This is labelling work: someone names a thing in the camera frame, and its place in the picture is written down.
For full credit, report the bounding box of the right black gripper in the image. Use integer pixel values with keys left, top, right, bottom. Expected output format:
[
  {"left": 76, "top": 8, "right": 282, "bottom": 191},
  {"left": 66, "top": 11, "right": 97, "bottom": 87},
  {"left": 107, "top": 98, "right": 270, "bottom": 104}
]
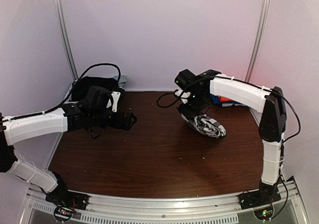
[{"left": 180, "top": 91, "right": 208, "bottom": 120}]

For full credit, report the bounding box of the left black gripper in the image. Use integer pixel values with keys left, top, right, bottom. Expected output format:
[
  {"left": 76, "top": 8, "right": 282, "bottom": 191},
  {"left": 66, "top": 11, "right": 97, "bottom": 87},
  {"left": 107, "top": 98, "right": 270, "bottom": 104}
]
[{"left": 90, "top": 110, "right": 137, "bottom": 130}]

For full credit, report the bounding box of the orange t-shirt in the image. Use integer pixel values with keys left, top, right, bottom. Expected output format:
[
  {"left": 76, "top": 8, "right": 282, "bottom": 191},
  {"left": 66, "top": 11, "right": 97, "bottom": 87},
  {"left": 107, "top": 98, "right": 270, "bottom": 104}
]
[{"left": 219, "top": 97, "right": 233, "bottom": 103}]

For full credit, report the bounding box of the black white checkered cloth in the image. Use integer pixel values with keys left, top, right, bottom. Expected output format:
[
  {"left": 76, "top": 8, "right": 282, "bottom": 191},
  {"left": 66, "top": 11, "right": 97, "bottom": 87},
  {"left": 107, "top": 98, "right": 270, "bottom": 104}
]
[{"left": 181, "top": 114, "right": 227, "bottom": 138}]

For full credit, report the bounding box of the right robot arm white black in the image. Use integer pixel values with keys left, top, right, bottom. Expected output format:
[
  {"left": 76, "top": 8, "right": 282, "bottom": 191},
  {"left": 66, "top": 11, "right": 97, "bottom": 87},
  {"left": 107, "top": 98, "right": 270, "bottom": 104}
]
[{"left": 174, "top": 69, "right": 287, "bottom": 205}]

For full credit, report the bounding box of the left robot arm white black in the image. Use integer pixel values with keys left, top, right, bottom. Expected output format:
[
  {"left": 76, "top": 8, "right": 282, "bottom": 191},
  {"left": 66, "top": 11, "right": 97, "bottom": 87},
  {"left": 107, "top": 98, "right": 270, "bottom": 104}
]
[{"left": 0, "top": 86, "right": 137, "bottom": 206}]

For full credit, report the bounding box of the black garment hanging from basket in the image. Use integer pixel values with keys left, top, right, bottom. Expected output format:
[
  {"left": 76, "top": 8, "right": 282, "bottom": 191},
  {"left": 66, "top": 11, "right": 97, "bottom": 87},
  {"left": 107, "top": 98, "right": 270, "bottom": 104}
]
[{"left": 70, "top": 76, "right": 117, "bottom": 102}]

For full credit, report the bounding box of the grey garment in basket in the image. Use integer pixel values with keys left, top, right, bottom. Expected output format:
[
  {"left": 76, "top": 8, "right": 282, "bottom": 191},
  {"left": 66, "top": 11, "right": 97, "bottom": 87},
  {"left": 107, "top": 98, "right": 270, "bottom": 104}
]
[{"left": 113, "top": 75, "right": 127, "bottom": 89}]

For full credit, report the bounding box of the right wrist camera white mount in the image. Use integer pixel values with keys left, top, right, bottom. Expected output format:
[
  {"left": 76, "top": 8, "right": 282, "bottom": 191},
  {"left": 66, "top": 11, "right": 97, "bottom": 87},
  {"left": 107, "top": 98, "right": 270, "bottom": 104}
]
[{"left": 174, "top": 89, "right": 191, "bottom": 104}]

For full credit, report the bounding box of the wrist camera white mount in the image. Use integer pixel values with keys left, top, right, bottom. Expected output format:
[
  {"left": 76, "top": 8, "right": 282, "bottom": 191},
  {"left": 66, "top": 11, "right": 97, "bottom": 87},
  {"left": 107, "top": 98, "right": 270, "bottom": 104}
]
[
  {"left": 106, "top": 92, "right": 121, "bottom": 112},
  {"left": 174, "top": 89, "right": 191, "bottom": 104}
]

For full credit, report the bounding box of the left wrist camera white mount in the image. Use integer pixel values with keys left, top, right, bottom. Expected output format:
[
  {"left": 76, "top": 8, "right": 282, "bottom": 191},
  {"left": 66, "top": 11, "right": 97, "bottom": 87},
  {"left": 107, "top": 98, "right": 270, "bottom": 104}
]
[{"left": 106, "top": 92, "right": 121, "bottom": 112}]

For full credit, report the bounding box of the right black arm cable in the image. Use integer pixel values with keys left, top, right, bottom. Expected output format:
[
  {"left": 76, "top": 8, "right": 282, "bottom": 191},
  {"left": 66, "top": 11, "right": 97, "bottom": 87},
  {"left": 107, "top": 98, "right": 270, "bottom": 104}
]
[{"left": 157, "top": 89, "right": 192, "bottom": 108}]

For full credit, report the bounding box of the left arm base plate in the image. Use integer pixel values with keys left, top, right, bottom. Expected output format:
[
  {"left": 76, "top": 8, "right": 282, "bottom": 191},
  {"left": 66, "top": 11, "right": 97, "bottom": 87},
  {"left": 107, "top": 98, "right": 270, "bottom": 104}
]
[{"left": 44, "top": 184, "right": 89, "bottom": 210}]

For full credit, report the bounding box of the right aluminium frame post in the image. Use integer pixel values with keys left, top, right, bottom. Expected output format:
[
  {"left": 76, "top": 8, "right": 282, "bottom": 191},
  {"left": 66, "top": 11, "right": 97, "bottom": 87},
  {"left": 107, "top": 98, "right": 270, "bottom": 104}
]
[{"left": 245, "top": 0, "right": 271, "bottom": 82}]

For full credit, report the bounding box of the aluminium frame post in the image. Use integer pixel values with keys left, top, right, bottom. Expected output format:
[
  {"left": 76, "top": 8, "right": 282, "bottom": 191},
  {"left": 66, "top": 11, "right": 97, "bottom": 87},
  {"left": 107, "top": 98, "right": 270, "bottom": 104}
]
[
  {"left": 54, "top": 0, "right": 78, "bottom": 81},
  {"left": 245, "top": 0, "right": 271, "bottom": 82}
]

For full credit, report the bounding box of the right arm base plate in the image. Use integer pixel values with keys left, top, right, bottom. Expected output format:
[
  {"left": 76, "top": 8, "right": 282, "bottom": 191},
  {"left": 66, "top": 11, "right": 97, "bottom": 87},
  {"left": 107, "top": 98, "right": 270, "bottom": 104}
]
[{"left": 238, "top": 183, "right": 281, "bottom": 210}]

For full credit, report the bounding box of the front aluminium rail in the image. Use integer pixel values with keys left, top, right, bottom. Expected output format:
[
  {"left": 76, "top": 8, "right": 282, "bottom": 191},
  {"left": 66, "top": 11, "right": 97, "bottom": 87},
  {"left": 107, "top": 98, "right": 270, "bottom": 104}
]
[{"left": 19, "top": 176, "right": 310, "bottom": 224}]

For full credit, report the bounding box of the left aluminium frame post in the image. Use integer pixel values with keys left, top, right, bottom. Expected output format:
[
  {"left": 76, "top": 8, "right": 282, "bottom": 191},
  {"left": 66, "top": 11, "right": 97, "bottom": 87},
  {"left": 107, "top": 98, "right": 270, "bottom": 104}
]
[{"left": 54, "top": 0, "right": 78, "bottom": 81}]

